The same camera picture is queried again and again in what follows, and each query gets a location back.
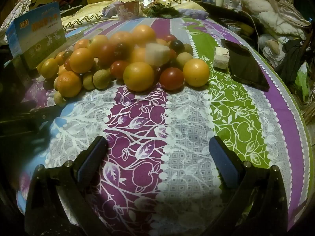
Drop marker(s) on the blue and green carton box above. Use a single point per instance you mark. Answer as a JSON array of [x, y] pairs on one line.
[[37, 29]]

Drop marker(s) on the small purple packet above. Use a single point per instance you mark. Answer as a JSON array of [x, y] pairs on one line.
[[109, 11]]

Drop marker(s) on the dark nightstand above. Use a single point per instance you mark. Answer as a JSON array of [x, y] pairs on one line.
[[221, 11]]

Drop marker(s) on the green plastic bag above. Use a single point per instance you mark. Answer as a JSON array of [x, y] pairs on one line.
[[301, 78]]

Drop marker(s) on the white cup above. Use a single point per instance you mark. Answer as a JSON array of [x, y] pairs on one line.
[[219, 2]]

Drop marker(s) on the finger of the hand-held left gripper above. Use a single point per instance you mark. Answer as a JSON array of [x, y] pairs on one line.
[[22, 125]]

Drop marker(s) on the floral striped bed sheet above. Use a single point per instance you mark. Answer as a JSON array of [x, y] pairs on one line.
[[187, 132]]

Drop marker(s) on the bunch of leafy greens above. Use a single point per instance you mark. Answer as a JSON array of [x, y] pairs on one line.
[[162, 12]]

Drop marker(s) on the black smartphone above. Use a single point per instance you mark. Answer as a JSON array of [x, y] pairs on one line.
[[246, 64]]

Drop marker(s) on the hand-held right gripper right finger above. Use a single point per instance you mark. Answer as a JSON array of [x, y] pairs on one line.
[[224, 163]]

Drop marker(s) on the purple tissue packet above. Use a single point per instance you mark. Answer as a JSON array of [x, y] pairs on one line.
[[194, 13]]

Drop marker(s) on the white crumbly block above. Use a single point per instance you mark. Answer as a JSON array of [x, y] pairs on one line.
[[220, 57]]

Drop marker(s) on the yellow zigzag quilt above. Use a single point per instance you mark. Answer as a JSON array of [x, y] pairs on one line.
[[93, 11]]

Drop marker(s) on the black garment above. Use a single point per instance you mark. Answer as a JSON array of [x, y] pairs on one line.
[[292, 56]]

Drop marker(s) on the pile of small oranges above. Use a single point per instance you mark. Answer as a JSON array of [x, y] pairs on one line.
[[139, 76]]

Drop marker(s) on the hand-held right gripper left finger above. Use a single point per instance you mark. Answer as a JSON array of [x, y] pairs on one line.
[[91, 158]]

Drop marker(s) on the heap of white bedding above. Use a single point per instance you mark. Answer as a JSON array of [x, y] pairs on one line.
[[265, 9]]

